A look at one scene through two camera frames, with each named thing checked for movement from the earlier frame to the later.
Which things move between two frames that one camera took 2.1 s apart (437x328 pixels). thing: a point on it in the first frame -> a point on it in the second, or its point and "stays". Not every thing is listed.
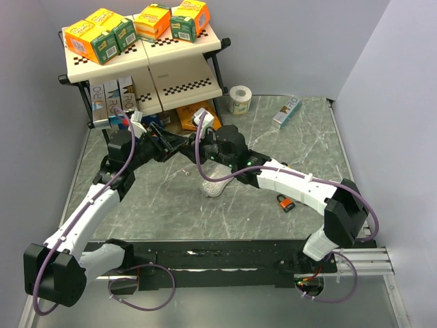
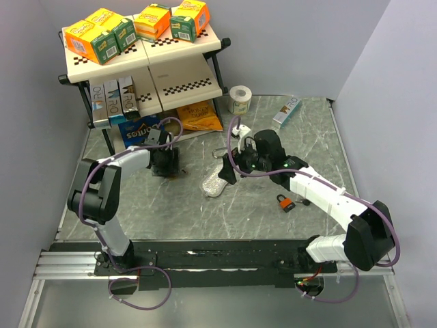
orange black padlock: (286, 203) stays
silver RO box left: (100, 114) stays
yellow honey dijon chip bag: (186, 114) stays
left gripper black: (170, 141) -> (173, 167)
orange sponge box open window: (153, 22) stays
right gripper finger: (190, 152) -> (227, 172)
